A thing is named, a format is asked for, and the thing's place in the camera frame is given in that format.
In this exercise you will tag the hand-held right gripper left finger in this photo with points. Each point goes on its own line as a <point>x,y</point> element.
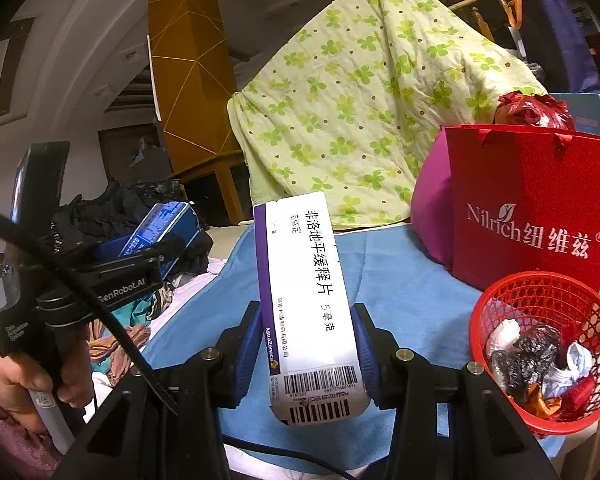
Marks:
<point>247,352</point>

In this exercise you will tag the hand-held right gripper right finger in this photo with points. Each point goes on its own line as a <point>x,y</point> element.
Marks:
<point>365,352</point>

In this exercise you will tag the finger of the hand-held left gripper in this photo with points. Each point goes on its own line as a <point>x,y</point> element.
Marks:
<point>170,249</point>

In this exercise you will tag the blue medicine box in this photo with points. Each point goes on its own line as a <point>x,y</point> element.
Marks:
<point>165,220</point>

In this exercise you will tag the white and purple medicine box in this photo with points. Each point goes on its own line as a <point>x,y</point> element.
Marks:
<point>305,285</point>

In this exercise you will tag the dark plastic bag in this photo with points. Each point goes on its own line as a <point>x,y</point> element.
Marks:
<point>525,360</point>

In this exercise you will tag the red mesh plastic basket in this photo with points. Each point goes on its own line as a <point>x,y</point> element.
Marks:
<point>550,425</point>

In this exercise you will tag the white and blue wrapper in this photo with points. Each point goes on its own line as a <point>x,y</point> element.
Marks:
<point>575,362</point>

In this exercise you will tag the red mesh net scrap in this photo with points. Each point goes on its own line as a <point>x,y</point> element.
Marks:
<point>577,395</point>

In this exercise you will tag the person's left hand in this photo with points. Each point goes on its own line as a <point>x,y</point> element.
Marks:
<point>20,390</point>

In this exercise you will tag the pile of dark clothes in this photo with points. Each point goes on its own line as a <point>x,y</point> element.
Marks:
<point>95,215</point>

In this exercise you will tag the light blue towel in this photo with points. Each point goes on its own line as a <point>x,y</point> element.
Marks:
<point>395,270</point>

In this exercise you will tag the pile of colourful clothes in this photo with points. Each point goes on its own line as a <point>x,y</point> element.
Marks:
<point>125,340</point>

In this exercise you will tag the magenta fabric bag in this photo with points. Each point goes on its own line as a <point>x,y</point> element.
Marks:
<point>430,210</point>

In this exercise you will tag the orange crumpled wrapper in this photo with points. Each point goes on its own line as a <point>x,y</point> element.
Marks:
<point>537,402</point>

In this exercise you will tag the orange wooden pillar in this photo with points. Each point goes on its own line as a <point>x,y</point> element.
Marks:
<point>190,60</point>

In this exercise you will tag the green clover print quilt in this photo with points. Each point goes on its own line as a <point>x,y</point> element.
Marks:
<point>355,110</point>

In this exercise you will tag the red paper gift bag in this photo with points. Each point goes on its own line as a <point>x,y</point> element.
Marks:
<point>525,185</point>

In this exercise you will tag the crumpled red plastic bag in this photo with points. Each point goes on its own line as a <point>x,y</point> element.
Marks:
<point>535,110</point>

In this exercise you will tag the teal cardboard box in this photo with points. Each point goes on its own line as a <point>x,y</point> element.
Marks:
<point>587,112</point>

